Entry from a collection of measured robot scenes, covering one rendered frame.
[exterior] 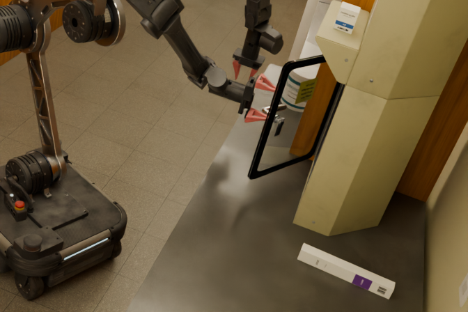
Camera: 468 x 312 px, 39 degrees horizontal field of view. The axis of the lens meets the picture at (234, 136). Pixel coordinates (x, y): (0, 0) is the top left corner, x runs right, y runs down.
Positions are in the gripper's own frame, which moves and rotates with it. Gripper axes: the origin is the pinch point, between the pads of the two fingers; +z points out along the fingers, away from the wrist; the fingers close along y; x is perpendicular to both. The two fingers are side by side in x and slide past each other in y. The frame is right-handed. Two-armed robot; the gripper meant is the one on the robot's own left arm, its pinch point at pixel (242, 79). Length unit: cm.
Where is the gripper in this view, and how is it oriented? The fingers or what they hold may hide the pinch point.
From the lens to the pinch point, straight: 227.4
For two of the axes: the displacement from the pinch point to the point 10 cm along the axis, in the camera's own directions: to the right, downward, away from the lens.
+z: -2.3, 8.2, 5.2
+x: 2.6, -4.6, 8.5
